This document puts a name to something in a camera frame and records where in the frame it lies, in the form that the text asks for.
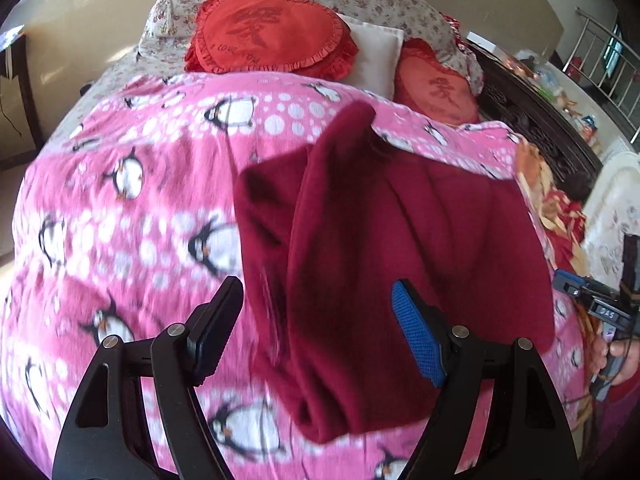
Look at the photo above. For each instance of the orange red cream blanket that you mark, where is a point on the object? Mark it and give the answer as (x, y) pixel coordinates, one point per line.
(555, 210)

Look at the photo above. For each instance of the dark wooden table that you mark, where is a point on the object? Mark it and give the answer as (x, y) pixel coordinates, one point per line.
(20, 90)

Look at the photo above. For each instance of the floral bed sheet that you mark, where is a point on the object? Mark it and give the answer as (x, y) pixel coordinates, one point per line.
(115, 70)

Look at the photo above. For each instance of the red white patterned fabric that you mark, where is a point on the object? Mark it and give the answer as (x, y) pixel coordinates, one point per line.
(457, 30)

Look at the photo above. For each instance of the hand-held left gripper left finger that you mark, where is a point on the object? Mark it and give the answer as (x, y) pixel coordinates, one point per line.
(215, 330)

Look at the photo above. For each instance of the red container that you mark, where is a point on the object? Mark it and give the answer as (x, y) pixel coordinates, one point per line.
(574, 66)

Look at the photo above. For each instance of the pile of colourful packages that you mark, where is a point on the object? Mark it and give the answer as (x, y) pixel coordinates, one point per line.
(565, 105)

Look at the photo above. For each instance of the metal railing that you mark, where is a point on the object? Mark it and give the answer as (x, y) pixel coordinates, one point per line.
(600, 35)

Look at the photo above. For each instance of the maroon fleece garment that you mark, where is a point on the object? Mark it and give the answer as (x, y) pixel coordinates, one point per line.
(375, 210)

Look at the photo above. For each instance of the large red ruffled cushion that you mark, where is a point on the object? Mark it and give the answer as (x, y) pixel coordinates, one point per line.
(265, 35)

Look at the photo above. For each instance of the white papers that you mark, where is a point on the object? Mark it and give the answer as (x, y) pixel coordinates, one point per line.
(11, 35)

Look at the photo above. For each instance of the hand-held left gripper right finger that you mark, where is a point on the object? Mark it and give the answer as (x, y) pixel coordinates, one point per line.
(417, 335)

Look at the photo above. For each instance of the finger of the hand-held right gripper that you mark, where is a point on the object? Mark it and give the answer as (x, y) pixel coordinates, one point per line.
(567, 282)

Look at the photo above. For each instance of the flat white box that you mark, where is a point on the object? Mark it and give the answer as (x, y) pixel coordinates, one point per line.
(485, 42)

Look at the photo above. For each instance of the small red ruffled cushion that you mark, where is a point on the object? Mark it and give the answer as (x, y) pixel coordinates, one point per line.
(435, 90)

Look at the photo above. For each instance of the dark carved wooden headboard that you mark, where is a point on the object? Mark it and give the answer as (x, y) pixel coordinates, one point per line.
(545, 130)

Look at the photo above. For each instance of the white pillow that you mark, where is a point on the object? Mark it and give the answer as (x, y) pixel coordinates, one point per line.
(375, 55)

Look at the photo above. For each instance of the person's right hand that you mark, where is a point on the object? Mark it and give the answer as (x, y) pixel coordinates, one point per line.
(625, 349)

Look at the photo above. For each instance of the pink penguin print blanket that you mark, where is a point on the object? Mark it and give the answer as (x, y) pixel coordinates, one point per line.
(150, 160)

